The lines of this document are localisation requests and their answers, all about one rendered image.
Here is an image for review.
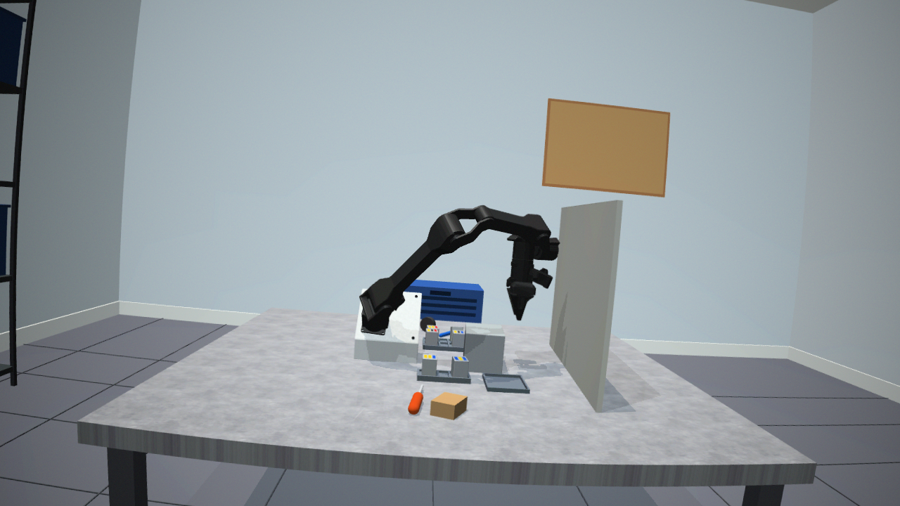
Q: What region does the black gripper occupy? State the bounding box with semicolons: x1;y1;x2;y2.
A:
506;258;536;320

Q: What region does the tan cardboard box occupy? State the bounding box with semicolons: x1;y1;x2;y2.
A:
430;392;468;420

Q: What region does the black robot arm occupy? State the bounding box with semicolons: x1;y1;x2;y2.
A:
359;205;560;335

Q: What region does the orange-handled screwdriver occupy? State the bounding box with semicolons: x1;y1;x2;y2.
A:
408;385;423;415

